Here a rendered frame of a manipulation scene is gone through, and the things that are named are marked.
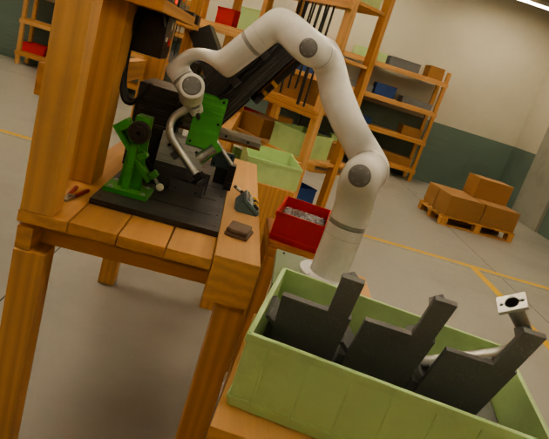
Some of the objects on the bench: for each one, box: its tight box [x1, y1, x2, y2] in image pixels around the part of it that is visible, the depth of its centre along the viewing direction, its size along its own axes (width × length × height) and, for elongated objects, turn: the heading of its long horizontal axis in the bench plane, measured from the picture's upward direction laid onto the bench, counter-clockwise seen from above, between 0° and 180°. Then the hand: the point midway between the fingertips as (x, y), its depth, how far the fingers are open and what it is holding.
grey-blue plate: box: [210, 152, 235, 185], centre depth 231 cm, size 10×2×14 cm, turn 48°
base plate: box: [89, 159, 227, 238], centre depth 223 cm, size 42×110×2 cm, turn 138°
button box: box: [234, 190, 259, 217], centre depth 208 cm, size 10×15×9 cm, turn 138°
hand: (190, 106), depth 202 cm, fingers closed on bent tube, 3 cm apart
